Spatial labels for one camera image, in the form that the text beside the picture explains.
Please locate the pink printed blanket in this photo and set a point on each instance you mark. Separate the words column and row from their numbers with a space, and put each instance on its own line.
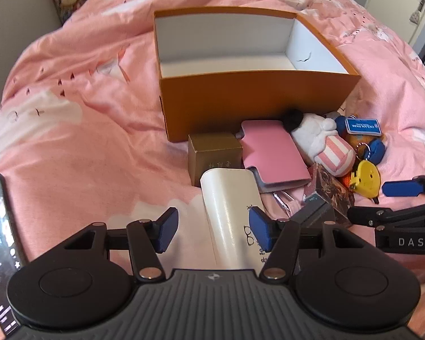
column 85, row 124

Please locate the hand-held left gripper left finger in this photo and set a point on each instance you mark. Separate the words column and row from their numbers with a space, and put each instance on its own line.
column 167, row 229

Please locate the pink case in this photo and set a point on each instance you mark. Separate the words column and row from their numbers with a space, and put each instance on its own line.
column 272, row 152

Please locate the black smartphone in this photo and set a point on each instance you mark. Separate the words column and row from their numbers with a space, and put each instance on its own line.
column 0, row 248

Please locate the white plush toy striped body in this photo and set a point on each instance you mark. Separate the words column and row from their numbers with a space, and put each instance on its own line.
column 315, row 134

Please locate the small gold box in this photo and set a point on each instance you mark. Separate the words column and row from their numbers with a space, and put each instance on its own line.
column 212, row 156

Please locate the white glasses case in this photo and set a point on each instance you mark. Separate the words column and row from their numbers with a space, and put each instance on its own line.
column 226, row 205

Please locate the clear plastic clip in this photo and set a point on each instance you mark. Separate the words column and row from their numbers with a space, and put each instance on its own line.
column 283, row 200

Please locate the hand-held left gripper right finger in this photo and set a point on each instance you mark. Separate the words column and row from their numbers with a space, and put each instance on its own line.
column 260, row 229

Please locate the orange cardboard box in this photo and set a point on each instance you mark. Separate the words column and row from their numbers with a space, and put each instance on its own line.
column 251, row 102

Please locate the yellow tape measure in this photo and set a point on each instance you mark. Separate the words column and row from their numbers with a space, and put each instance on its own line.
column 364, row 179

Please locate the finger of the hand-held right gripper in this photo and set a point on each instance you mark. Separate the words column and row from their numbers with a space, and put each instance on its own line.
column 400, row 188
column 366, row 215

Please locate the white door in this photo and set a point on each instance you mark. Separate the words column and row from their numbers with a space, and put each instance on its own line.
column 393, row 0

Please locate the brown patterned box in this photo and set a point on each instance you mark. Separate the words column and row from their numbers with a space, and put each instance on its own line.
column 327, row 186

